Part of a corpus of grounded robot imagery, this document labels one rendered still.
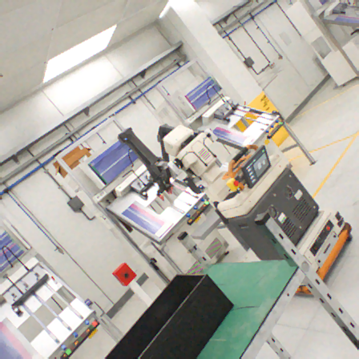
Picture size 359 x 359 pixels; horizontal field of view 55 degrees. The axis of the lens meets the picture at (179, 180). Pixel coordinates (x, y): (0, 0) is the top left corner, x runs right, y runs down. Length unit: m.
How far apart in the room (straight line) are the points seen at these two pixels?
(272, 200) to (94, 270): 3.10
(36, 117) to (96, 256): 2.06
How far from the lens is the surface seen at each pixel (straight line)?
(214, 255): 3.70
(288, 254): 0.89
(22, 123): 5.15
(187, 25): 6.24
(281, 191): 2.43
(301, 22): 7.07
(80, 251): 4.87
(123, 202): 3.46
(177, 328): 0.88
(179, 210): 3.27
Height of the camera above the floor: 1.40
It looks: 7 degrees down
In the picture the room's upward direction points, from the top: 40 degrees counter-clockwise
